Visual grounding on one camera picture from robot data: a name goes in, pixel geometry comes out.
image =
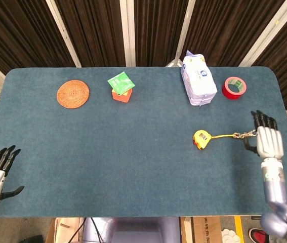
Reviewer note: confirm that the white tissue pack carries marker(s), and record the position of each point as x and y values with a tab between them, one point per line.
199	81

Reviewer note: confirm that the blue felt table cover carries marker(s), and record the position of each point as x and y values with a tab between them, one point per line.
133	152

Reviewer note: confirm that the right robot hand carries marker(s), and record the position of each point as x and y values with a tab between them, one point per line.
269	144

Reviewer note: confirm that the dark brown curtain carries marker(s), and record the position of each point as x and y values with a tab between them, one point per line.
100	30

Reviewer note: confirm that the yellow tape measure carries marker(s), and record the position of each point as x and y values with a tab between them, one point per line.
201	139

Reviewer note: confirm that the orange cube block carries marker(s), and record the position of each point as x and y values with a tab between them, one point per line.
123	98

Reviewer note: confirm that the round woven rattan coaster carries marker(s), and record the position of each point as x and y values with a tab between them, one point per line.
73	94

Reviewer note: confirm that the green foil packet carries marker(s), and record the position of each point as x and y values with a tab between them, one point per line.
120	82

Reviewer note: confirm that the brown cardboard box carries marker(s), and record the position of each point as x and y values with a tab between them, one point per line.
204	227

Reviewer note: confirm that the red shoe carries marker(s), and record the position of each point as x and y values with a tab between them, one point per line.
258	235

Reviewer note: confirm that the red tape roll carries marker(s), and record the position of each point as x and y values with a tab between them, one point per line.
228	93

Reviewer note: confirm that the grey robot torso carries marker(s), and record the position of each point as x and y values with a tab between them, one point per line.
138	230

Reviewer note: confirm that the light wooden crate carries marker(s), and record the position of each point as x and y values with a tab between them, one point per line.
64	227

